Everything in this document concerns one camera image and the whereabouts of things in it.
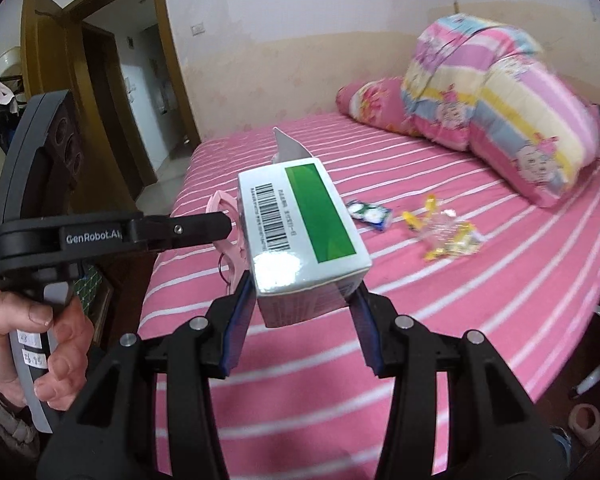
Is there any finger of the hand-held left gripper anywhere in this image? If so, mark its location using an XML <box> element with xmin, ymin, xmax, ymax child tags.
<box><xmin>142</xmin><ymin>211</ymin><xmax>232</xmax><ymax>252</ymax></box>

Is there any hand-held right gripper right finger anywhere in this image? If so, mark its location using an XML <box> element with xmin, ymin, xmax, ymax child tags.
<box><xmin>347</xmin><ymin>282</ymin><xmax>568</xmax><ymax>480</ymax></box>

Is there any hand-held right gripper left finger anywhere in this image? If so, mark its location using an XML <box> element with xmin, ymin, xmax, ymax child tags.
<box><xmin>37</xmin><ymin>270</ymin><xmax>256</xmax><ymax>480</ymax></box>

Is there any white and green box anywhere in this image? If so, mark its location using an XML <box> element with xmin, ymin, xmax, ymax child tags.
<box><xmin>237</xmin><ymin>127</ymin><xmax>372</xmax><ymax>328</ymax></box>

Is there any person's left hand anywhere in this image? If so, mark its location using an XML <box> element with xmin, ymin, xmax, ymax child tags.
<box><xmin>0</xmin><ymin>290</ymin><xmax>95</xmax><ymax>413</ymax></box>

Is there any pink plastic hanger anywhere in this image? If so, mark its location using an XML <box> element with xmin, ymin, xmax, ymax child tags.
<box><xmin>207</xmin><ymin>192</ymin><xmax>253</xmax><ymax>293</ymax></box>

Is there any blue and white wrapper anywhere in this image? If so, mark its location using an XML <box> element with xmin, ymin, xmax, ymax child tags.
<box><xmin>344</xmin><ymin>199</ymin><xmax>392</xmax><ymax>232</ymax></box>

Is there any bed with pink striped sheet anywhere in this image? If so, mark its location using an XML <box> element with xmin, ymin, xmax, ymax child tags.
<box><xmin>137</xmin><ymin>112</ymin><xmax>600</xmax><ymax>480</ymax></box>

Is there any clear yellow candy wrapper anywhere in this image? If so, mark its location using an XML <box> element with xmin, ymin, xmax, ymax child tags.
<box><xmin>402</xmin><ymin>194</ymin><xmax>482</xmax><ymax>262</ymax></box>

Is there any wooden door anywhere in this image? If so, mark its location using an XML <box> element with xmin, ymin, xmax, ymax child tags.
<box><xmin>20</xmin><ymin>0</ymin><xmax>143</xmax><ymax>201</ymax></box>

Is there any pink floral pillow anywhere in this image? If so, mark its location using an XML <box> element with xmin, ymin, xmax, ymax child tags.
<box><xmin>336</xmin><ymin>77</ymin><xmax>426</xmax><ymax>136</ymax></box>

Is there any beige slipper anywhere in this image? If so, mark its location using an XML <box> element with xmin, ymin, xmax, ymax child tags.
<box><xmin>567</xmin><ymin>402</ymin><xmax>600</xmax><ymax>446</ymax></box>

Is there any folded pastel striped quilt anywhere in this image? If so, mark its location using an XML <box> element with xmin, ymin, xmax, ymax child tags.
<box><xmin>400</xmin><ymin>12</ymin><xmax>600</xmax><ymax>208</ymax></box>

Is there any wooden door frame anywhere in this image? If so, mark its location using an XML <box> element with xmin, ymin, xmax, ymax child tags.
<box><xmin>62</xmin><ymin>0</ymin><xmax>203</xmax><ymax>186</ymax></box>

